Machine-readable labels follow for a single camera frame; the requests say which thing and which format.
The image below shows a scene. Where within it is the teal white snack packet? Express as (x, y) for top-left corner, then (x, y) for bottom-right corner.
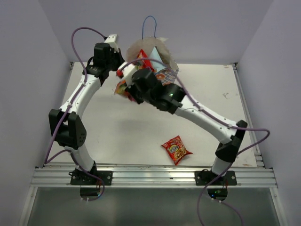
(114, 80), (135, 102)

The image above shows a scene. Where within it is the large red fruit candy bag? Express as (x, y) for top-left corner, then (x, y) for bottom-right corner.
(136, 49), (151, 69)

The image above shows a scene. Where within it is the light blue cassava chips bag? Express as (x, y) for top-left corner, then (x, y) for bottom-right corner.
(149, 47), (166, 72)

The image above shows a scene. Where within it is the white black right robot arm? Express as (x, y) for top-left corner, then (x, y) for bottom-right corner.
(122, 67), (247, 185)

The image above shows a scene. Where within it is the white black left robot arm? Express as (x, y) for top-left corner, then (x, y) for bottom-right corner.
(48, 42), (124, 185)

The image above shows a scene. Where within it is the blue checkered paper bag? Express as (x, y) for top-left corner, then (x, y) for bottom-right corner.
(126, 27), (179, 85)

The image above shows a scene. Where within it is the small red snack packet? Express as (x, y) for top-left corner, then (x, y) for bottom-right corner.
(161, 136), (193, 166)

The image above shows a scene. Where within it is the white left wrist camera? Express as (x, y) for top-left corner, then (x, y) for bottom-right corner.
(104, 34), (119, 52)

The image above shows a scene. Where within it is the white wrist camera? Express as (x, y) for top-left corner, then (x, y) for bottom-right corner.
(104, 34), (119, 52)
(116, 62), (138, 87)

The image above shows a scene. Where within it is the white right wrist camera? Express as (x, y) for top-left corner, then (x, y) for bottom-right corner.
(116, 62), (138, 87)

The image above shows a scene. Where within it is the aluminium frame rail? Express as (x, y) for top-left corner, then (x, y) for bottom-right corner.
(30, 163), (277, 188)

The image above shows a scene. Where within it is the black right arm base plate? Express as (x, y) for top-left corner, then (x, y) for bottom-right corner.
(194, 169), (238, 186)

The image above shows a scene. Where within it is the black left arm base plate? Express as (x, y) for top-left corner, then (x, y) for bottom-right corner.
(69, 167), (113, 186)

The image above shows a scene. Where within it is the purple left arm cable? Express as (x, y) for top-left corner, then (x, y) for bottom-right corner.
(44, 27), (106, 202)

